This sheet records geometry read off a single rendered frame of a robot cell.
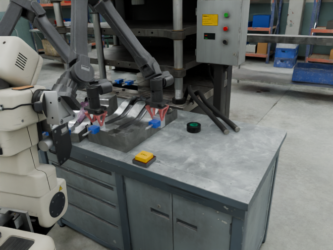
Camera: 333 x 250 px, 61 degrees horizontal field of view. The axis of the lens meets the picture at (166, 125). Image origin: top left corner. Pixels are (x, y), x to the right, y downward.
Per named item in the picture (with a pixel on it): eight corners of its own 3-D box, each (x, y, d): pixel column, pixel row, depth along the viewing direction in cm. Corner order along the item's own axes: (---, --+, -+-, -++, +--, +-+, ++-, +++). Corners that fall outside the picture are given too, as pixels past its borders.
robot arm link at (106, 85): (78, 79, 139) (83, 71, 133) (98, 74, 147) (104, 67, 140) (88, 100, 139) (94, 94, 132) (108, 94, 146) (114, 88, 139)
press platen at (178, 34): (185, 61, 183) (185, 31, 175) (56, 49, 247) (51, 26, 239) (230, 43, 247) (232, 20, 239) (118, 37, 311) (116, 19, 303)
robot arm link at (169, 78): (139, 69, 131) (151, 62, 125) (155, 65, 140) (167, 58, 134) (149, 93, 132) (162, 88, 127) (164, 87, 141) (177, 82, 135)
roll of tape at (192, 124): (197, 134, 154) (198, 128, 153) (184, 132, 157) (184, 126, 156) (202, 128, 161) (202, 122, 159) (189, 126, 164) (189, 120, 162)
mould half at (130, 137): (126, 153, 138) (123, 128, 132) (88, 141, 150) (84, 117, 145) (177, 118, 176) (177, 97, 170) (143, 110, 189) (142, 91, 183)
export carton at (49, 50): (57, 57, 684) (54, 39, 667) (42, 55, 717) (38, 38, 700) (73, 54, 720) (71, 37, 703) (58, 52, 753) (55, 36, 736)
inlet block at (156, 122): (149, 135, 130) (149, 124, 128) (140, 133, 132) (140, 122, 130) (165, 125, 140) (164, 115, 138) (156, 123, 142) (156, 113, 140)
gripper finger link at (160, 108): (157, 116, 141) (156, 98, 137) (169, 119, 138) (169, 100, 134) (149, 121, 136) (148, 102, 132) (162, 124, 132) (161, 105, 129)
